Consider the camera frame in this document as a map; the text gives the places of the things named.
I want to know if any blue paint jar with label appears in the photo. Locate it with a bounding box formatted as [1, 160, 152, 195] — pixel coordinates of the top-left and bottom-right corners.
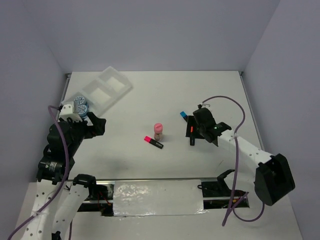
[77, 104, 89, 119]

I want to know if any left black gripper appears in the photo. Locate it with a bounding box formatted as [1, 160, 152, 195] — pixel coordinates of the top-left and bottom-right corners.
[66, 111, 107, 155]

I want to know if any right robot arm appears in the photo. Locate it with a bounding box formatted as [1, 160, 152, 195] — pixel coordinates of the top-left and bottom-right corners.
[185, 107, 296, 206]

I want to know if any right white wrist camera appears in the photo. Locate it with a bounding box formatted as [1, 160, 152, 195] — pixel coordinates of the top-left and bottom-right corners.
[197, 102, 211, 109]

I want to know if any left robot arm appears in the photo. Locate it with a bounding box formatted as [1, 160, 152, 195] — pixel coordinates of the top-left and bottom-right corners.
[16, 112, 107, 240]

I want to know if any silver foil cover plate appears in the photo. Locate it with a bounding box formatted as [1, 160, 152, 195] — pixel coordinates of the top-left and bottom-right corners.
[113, 179, 205, 217]

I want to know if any pink glitter jar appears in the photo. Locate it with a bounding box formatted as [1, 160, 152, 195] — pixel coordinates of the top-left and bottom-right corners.
[153, 123, 163, 142]

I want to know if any white three-compartment plastic tray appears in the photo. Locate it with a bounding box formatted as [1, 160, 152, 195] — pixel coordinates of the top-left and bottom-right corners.
[61, 66, 133, 125]

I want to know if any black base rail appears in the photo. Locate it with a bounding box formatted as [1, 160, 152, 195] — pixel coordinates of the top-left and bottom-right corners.
[74, 177, 251, 217]

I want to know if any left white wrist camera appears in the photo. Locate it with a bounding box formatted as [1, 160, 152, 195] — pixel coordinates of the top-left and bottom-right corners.
[58, 101, 82, 122]

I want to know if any pink highlighter marker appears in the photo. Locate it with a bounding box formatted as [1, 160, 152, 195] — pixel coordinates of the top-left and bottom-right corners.
[144, 136, 164, 149]

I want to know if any blue highlighter marker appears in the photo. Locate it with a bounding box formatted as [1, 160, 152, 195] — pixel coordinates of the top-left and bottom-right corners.
[180, 111, 188, 122]

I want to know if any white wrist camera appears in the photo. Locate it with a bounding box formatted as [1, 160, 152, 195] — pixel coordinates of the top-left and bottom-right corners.
[58, 101, 82, 122]
[197, 102, 211, 109]

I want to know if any orange highlighter marker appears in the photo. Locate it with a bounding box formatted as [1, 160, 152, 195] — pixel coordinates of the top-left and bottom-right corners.
[189, 126, 195, 146]

